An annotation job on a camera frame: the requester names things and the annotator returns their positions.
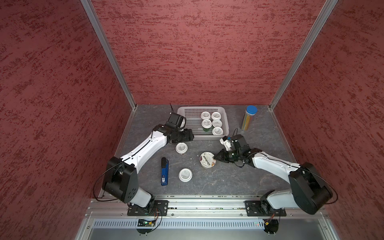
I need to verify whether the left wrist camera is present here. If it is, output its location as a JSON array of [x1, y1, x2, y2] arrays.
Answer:
[[166, 113, 186, 131]]

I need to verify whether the yogurt cup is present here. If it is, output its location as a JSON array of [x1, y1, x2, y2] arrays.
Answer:
[[179, 168, 193, 183], [211, 112, 222, 120], [176, 143, 188, 155], [201, 112, 211, 120], [202, 119, 212, 132], [212, 120, 223, 128], [212, 127, 224, 136]]

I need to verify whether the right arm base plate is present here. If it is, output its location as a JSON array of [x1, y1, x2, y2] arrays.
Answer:
[[244, 201, 287, 218]]

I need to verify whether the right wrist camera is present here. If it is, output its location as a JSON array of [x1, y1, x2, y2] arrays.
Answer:
[[220, 135, 248, 151]]

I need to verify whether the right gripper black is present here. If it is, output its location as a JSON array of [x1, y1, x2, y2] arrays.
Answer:
[[213, 148, 242, 163]]

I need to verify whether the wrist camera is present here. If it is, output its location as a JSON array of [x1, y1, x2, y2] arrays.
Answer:
[[166, 113, 186, 131], [220, 135, 248, 151]]

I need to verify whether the controller board with wires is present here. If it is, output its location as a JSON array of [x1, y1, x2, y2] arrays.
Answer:
[[264, 220, 279, 235], [136, 219, 158, 235]]

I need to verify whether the left controller board with wires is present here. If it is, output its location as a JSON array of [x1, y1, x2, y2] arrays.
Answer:
[[136, 219, 158, 235]]

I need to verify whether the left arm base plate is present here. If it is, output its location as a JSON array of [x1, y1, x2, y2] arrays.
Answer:
[[127, 200, 169, 217]]

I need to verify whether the white vented strip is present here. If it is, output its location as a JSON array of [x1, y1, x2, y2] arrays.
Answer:
[[93, 219, 265, 230]]

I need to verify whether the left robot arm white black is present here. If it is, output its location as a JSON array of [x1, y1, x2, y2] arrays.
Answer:
[[102, 125, 194, 208]]

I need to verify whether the white plastic perforated basket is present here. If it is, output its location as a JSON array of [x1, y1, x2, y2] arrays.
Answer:
[[177, 106, 230, 141]]

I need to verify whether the left aluminium corner post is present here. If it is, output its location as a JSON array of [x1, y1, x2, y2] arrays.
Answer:
[[81, 0, 137, 111]]

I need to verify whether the aluminium corner post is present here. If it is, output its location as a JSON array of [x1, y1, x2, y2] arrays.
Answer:
[[81, 0, 137, 111], [269, 0, 338, 112]]

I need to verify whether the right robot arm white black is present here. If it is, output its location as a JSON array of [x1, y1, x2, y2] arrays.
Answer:
[[214, 141, 334, 215]]

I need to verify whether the blue-capped tube of sticks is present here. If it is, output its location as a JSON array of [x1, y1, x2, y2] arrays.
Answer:
[[241, 105, 258, 131]]

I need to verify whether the aluminium front rail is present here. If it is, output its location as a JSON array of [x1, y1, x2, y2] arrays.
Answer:
[[85, 195, 329, 220]]

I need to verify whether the right controller board with wires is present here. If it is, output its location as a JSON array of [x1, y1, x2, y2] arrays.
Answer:
[[264, 220, 279, 235]]

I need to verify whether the blue black stapler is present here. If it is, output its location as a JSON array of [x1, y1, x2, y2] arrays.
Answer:
[[161, 157, 169, 186]]

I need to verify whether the right aluminium corner post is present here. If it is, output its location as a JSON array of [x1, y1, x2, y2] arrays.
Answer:
[[269, 0, 338, 112]]

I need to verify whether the wide Chobani yogurt tub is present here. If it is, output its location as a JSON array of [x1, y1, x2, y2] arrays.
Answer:
[[200, 152, 216, 169]]

